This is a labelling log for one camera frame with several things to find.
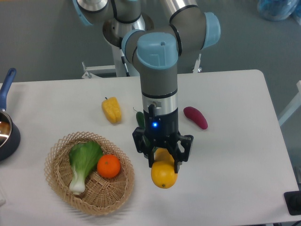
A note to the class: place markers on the green bok choy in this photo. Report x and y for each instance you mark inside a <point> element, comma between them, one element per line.
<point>83,158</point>

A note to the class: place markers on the black device at table edge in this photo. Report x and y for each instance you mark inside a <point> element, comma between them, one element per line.
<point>293,202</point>

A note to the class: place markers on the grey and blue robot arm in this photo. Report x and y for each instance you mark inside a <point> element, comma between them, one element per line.
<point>154,53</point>

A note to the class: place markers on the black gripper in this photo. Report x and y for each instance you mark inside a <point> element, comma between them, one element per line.
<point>162,131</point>

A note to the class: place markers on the yellow mango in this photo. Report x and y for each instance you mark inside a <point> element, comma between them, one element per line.
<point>162,170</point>

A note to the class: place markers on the orange tangerine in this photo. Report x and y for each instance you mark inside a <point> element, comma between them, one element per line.
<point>108,166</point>

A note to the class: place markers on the woven wicker basket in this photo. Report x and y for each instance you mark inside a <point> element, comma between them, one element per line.
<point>101,195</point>

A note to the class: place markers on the green chili pepper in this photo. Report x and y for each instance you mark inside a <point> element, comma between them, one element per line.
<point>140,120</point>

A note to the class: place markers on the blue plastic bag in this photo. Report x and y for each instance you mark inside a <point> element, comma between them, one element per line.
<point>276,10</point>

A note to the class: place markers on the yellow bell pepper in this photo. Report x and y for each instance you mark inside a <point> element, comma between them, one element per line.
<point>112,110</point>

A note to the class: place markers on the purple sweet potato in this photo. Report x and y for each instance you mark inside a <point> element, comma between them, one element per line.
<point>196,116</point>

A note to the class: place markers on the white frame at right edge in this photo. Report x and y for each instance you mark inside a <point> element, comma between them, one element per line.
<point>294,104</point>

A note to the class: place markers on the dark blue saucepan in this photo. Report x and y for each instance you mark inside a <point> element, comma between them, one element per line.
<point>9,133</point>

